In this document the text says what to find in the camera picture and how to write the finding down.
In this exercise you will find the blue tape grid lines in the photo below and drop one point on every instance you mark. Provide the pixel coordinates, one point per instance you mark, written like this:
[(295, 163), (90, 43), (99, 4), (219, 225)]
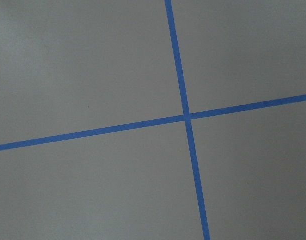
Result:
[(187, 117)]

